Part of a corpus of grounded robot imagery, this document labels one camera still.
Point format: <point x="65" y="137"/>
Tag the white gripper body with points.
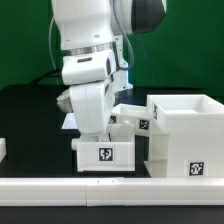
<point x="92" y="104"/>

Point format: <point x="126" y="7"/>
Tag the white drawer with knob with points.
<point x="138" y="116"/>
<point x="117" y="154"/>

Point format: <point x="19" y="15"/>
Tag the white drawer cabinet box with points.
<point x="186" y="137"/>

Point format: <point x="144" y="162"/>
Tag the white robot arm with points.
<point x="88" y="31"/>

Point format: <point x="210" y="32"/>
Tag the white marker sheet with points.
<point x="69" y="122"/>

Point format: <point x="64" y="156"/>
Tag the white front fence bar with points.
<point x="111" y="191"/>

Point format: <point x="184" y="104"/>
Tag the white fence bar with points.
<point x="111" y="191"/>
<point x="2" y="149"/>

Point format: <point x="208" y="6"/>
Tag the white left fence bar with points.
<point x="2" y="149"/>

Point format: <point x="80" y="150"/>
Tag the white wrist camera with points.
<point x="79" y="69"/>

